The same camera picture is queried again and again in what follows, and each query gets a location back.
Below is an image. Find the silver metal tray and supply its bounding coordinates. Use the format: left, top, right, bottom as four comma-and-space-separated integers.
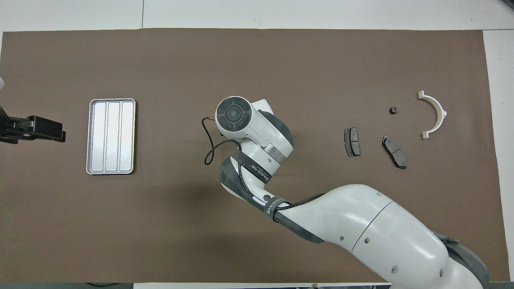
86, 98, 136, 175

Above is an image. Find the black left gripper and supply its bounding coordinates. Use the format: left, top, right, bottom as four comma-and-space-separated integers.
0, 105, 67, 144

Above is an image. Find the curved dark brake pad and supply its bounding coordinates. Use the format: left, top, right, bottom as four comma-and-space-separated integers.
382, 136, 407, 169

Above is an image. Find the rectangular dark brake pad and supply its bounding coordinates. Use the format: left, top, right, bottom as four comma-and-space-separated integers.
344, 127, 361, 157

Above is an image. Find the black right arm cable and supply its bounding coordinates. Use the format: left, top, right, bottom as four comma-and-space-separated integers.
202, 116, 241, 166

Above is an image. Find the white half ring bracket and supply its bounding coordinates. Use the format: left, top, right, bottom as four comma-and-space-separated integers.
418, 91, 447, 140

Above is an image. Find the brown table mat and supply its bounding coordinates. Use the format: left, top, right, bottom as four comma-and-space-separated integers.
0, 28, 500, 283

